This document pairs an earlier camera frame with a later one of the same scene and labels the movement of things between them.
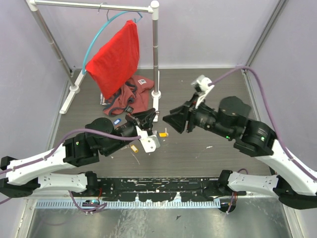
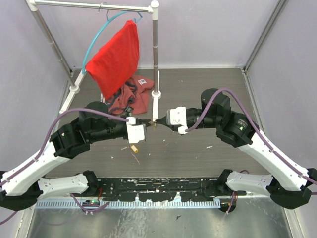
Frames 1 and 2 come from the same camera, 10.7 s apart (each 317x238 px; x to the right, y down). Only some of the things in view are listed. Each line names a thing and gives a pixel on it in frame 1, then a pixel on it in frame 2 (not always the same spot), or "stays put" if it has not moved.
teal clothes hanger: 136,21 stays put
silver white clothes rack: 75,87 stays put
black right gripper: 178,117 to 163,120
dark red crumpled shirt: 134,93 stays put
